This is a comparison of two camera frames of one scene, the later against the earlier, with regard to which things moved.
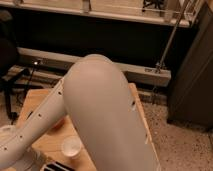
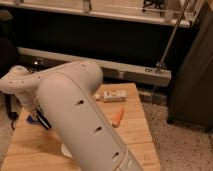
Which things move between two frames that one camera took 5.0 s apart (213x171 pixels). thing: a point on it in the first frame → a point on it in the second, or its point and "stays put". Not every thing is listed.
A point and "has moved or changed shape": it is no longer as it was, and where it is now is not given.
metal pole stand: x=160 y=67 stays put
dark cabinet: x=191 y=90 stays put
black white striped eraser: x=57 y=166 has moved or changed shape
